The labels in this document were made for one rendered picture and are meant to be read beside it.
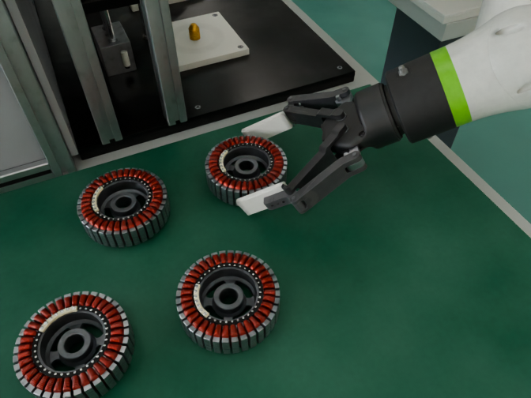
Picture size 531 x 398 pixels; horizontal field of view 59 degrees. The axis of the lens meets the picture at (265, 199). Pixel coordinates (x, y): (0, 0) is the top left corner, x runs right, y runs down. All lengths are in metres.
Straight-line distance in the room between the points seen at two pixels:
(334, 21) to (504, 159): 1.17
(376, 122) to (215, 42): 0.42
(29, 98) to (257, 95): 0.33
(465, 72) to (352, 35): 2.00
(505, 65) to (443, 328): 0.28
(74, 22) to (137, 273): 0.31
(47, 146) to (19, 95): 0.08
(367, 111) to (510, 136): 1.57
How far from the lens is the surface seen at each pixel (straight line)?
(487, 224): 0.67
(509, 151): 2.03
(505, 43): 0.55
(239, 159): 0.65
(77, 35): 0.63
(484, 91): 0.55
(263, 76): 0.82
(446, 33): 1.09
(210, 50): 0.87
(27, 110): 0.65
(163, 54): 0.67
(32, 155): 0.71
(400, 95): 0.55
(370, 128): 0.56
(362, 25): 2.63
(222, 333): 0.49
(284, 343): 0.52
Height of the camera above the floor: 1.23
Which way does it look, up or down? 49 degrees down
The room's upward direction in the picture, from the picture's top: straight up
